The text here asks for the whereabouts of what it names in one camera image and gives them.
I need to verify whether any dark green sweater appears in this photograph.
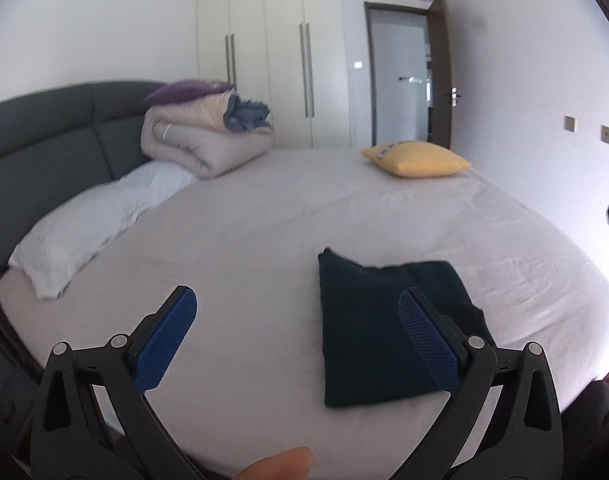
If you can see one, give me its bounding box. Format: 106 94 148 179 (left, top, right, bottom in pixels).
319 248 495 408

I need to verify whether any left hand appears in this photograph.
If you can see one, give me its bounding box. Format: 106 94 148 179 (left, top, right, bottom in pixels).
233 446 315 480

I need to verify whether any bed with white sheet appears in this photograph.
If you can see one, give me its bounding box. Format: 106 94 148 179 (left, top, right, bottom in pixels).
0 150 609 479

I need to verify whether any white pillow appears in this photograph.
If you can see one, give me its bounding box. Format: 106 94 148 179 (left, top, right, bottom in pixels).
8 160 196 300

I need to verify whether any brown door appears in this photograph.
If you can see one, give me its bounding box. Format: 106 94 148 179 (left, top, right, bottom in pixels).
365 0 460 148

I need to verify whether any yellow pillow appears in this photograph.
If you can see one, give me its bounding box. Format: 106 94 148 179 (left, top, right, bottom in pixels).
361 141 472 178

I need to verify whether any dark grey headboard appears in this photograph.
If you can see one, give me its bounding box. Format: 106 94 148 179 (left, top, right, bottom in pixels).
0 81 160 274

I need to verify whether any folded beige duvet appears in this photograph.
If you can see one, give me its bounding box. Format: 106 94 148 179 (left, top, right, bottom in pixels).
141 91 273 179

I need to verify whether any blue grey garment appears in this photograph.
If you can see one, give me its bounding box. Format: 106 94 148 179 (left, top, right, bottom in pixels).
223 93 271 131

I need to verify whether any purple pillow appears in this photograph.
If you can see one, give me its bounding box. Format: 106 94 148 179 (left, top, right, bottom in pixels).
143 79 234 106

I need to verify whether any cream wardrobe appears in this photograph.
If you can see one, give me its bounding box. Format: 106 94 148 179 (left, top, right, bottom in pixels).
197 0 351 148

